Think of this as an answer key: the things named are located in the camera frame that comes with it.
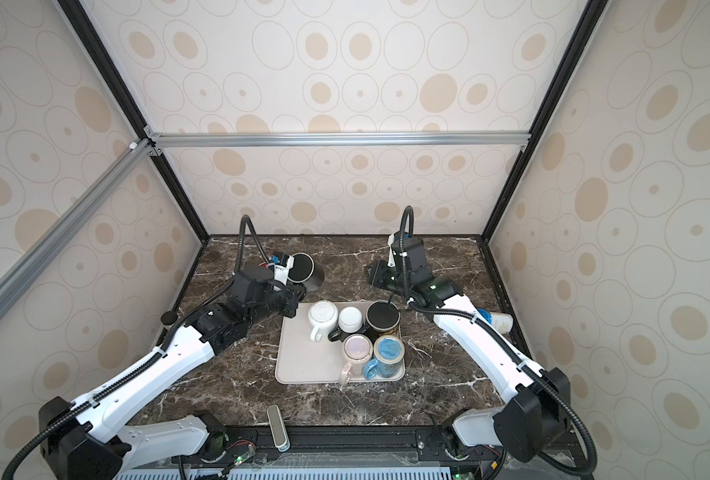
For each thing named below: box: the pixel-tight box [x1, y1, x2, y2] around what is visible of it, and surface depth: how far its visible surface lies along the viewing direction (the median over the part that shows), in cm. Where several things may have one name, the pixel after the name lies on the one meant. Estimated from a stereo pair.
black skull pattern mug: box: [361, 299, 401, 341], surface depth 87 cm
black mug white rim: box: [287, 252, 325, 292], surface depth 74 cm
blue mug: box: [364, 334, 405, 381], surface depth 81 cm
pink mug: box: [338, 333, 373, 386], surface depth 79 cm
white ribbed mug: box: [308, 300, 339, 342], surface depth 89 cm
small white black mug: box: [328, 306, 363, 343], surface depth 89 cm
